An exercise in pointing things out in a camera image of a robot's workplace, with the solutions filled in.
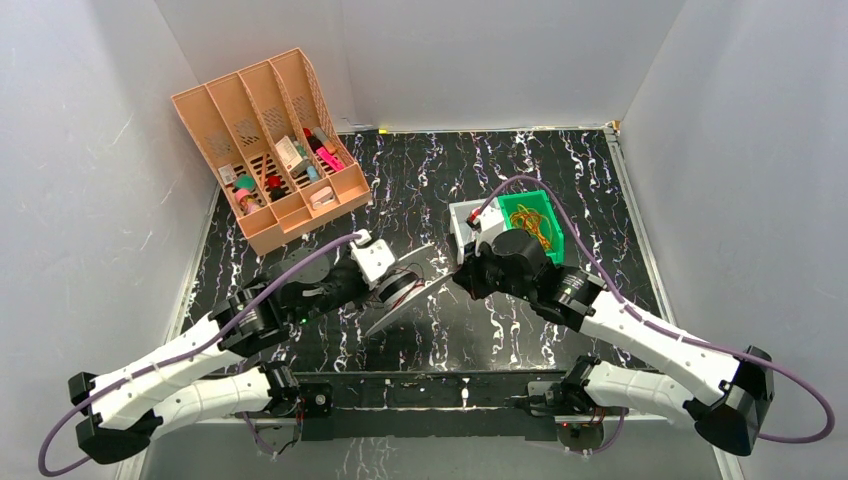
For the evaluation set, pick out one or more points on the pink tape roll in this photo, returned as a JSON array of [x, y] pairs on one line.
[[245, 194]]

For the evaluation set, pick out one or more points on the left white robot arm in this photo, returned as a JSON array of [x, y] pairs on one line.
[[125, 410]]

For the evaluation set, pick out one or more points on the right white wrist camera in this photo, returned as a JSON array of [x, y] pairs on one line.
[[486, 224]]

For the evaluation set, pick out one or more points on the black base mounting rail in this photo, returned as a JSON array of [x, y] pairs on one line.
[[530, 404]]

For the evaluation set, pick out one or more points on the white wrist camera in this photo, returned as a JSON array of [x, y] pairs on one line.
[[486, 224], [374, 257]]

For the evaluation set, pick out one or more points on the white perforated filament spool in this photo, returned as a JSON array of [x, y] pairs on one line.
[[403, 286]]

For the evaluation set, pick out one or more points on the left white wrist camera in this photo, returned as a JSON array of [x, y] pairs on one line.
[[374, 257]]

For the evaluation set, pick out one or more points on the white plastic bin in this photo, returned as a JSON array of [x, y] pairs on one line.
[[460, 228]]

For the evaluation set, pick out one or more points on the green plastic bin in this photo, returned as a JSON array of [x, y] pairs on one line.
[[534, 212]]

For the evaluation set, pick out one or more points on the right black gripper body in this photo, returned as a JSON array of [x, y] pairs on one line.
[[486, 276]]

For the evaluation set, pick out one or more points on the peach desk file organizer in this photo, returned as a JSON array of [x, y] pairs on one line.
[[235, 121]]

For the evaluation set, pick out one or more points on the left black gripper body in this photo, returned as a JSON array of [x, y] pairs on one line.
[[374, 292]]

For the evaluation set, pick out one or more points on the white label box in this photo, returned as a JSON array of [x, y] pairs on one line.
[[290, 157]]

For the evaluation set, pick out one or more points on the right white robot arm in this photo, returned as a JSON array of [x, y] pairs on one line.
[[723, 397]]

